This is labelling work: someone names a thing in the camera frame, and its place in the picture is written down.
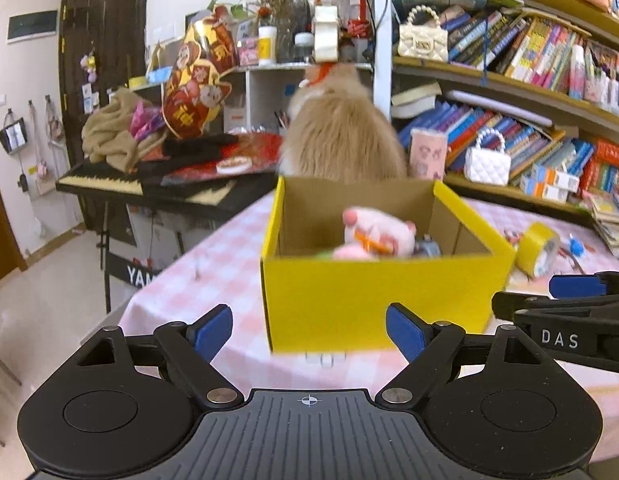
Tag beige cloth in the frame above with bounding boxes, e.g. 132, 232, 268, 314
82, 87, 165, 171

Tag wooden bookshelf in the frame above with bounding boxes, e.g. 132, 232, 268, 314
372, 0, 619, 221

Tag black cloth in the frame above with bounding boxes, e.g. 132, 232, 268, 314
162, 132, 240, 168

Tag fluffy orange cat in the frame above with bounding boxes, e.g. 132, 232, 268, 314
280, 62, 407, 181

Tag pink pig plush toy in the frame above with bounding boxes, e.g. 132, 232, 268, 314
342, 206, 417, 256

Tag yellow tape roll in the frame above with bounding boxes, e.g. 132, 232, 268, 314
517, 222, 561, 279

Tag red festive figure decoration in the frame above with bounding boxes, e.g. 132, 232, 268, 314
162, 5, 238, 141

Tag row of books with pens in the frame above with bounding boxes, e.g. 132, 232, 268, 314
447, 7, 619, 121

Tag orange and blue carton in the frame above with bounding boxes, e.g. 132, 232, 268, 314
519, 176, 570, 203
532, 164, 581, 193

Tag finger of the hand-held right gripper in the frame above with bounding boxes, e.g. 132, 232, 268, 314
548, 271, 619, 298
492, 291, 619, 322

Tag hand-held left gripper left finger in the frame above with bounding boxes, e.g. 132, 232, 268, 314
77, 304, 245, 409

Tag red thick dictionaries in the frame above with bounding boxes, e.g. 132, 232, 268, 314
579, 140, 619, 196

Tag keyboard stand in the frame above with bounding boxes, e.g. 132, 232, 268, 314
97, 200, 113, 313

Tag grey mouse toy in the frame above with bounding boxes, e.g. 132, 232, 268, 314
414, 235, 443, 259

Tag dark wall sign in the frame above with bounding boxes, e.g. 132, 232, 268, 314
7, 10, 58, 41

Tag dark wooden door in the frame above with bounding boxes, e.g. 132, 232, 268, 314
57, 0, 150, 171

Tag hanging wall bag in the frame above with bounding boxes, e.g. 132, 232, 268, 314
0, 109, 28, 156

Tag lying thick books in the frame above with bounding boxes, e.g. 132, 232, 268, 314
389, 82, 443, 120

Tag rolled white paper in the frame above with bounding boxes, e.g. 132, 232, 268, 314
445, 90, 555, 128

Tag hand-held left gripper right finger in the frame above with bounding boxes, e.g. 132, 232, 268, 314
374, 302, 560, 409

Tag row of leaning colourful books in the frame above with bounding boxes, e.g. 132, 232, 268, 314
397, 102, 595, 186

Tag white bottle yellow label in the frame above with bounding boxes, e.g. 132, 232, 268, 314
258, 25, 278, 66

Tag stack of magazines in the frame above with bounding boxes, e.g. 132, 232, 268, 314
587, 180, 619, 261

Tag pink cylinder container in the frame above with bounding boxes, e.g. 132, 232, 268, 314
408, 128, 449, 181

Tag pink chick plush toy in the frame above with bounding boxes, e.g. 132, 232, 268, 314
332, 242, 385, 261

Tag yellow cardboard box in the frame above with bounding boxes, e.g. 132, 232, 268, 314
260, 176, 517, 353

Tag black electric keyboard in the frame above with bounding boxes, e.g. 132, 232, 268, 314
56, 160, 285, 221

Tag cream quilted handbag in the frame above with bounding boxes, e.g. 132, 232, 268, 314
398, 6, 449, 63

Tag white pearl-handle handbag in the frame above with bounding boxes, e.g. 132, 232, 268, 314
464, 127, 511, 186

